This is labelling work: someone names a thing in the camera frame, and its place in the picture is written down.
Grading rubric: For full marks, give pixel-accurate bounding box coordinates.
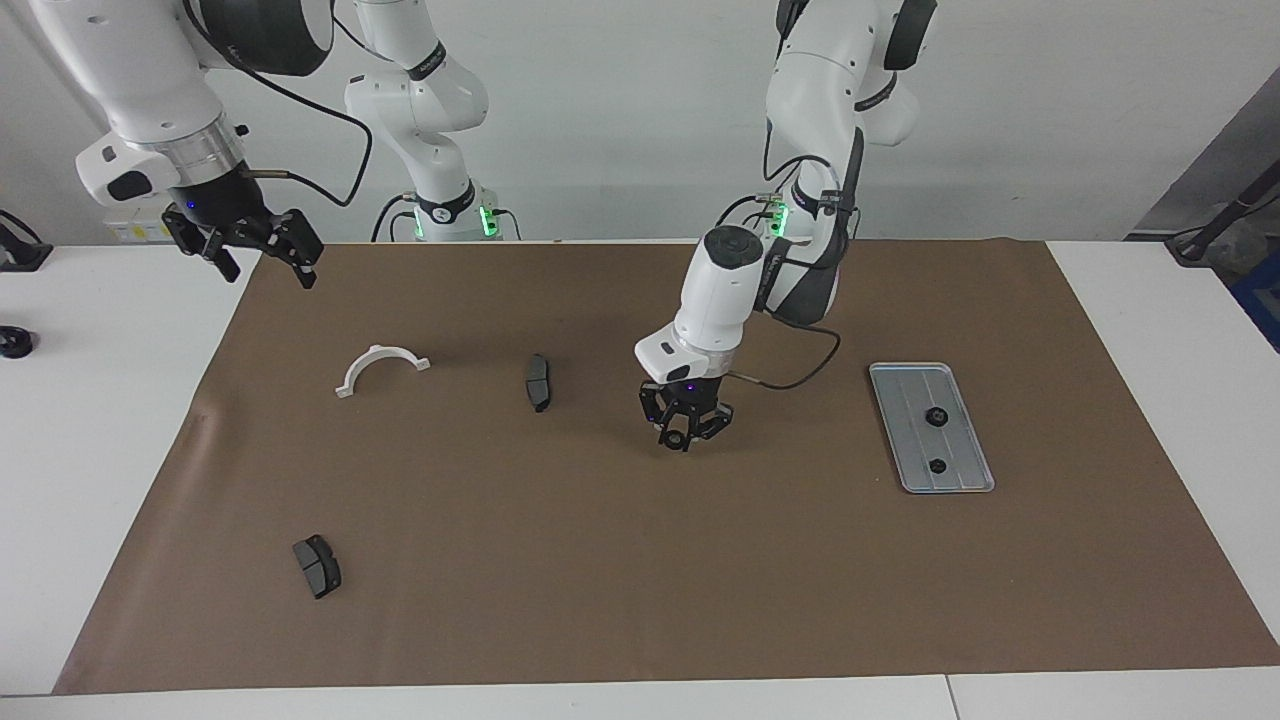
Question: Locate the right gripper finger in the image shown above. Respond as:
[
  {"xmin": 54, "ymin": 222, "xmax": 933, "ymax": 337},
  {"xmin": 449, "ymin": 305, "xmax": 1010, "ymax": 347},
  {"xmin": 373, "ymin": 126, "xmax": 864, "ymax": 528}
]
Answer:
[
  {"xmin": 268, "ymin": 208, "xmax": 324, "ymax": 291},
  {"xmin": 162, "ymin": 208, "xmax": 241, "ymax": 284}
]

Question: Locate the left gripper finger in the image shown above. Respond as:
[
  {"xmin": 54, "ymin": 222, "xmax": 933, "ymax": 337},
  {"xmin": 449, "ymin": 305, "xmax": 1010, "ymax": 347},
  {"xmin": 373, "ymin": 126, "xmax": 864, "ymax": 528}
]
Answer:
[
  {"xmin": 692, "ymin": 402, "xmax": 736, "ymax": 446},
  {"xmin": 640, "ymin": 385, "xmax": 686, "ymax": 453}
]

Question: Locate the silver metal tray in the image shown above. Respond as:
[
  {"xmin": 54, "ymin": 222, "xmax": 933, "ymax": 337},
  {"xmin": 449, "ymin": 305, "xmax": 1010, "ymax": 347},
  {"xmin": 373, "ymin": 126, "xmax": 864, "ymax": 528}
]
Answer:
[{"xmin": 868, "ymin": 362, "xmax": 997, "ymax": 495}]

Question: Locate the brown paper table mat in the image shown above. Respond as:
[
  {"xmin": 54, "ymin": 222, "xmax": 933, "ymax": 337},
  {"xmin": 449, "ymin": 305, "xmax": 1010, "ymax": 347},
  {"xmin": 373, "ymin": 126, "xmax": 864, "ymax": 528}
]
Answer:
[{"xmin": 52, "ymin": 238, "xmax": 1280, "ymax": 696}]

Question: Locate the short dark grey brake pad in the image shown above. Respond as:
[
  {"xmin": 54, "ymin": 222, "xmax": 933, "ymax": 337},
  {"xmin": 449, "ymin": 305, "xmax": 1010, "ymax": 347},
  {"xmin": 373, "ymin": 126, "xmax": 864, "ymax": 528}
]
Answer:
[{"xmin": 292, "ymin": 534, "xmax": 343, "ymax": 601}]

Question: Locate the black stand pole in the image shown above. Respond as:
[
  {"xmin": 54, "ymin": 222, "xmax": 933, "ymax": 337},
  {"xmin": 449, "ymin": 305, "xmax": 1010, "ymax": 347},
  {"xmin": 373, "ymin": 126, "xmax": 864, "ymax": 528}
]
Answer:
[{"xmin": 1165, "ymin": 180, "xmax": 1280, "ymax": 266}]

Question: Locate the blue crate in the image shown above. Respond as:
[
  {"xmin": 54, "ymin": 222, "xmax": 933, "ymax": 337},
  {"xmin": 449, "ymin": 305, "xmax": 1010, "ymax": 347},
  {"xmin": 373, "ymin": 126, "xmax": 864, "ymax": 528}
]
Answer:
[{"xmin": 1228, "ymin": 250, "xmax": 1280, "ymax": 353}]

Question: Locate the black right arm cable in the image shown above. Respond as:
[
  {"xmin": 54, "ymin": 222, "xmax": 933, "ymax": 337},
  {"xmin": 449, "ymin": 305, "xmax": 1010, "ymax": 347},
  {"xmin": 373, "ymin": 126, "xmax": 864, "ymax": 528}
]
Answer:
[{"xmin": 180, "ymin": 0, "xmax": 374, "ymax": 209}]

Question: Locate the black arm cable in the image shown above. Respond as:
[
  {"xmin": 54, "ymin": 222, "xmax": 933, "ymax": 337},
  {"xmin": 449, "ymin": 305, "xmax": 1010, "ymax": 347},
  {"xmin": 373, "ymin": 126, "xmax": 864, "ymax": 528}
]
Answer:
[
  {"xmin": 728, "ymin": 320, "xmax": 843, "ymax": 393},
  {"xmin": 180, "ymin": 0, "xmax": 374, "ymax": 209}
]

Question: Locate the white wall socket box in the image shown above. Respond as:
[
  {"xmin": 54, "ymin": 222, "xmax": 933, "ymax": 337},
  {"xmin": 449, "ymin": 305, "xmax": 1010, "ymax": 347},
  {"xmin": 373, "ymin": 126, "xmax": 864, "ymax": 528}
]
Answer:
[{"xmin": 105, "ymin": 215, "xmax": 176, "ymax": 244}]

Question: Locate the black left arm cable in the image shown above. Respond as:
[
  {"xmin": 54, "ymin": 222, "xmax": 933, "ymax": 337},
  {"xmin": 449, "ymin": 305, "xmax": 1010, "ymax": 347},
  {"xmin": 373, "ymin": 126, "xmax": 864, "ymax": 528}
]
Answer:
[{"xmin": 728, "ymin": 320, "xmax": 843, "ymax": 393}]

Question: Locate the black base cable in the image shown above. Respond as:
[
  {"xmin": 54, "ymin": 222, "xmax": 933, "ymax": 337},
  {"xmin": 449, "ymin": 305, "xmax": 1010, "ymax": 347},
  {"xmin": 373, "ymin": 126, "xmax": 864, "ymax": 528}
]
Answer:
[
  {"xmin": 372, "ymin": 193, "xmax": 416, "ymax": 243},
  {"xmin": 715, "ymin": 193, "xmax": 776, "ymax": 236}
]

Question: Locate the white curved plastic bracket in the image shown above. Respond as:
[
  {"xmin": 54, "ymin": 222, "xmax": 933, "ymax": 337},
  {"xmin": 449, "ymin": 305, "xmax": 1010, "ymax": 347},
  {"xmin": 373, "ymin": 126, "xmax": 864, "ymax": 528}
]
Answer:
[{"xmin": 335, "ymin": 344, "xmax": 432, "ymax": 399}]

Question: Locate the black clamp mount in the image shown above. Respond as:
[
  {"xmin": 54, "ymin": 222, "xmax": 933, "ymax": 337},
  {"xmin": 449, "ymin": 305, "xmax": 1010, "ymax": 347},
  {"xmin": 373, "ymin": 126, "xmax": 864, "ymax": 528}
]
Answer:
[{"xmin": 0, "ymin": 210, "xmax": 53, "ymax": 273}]

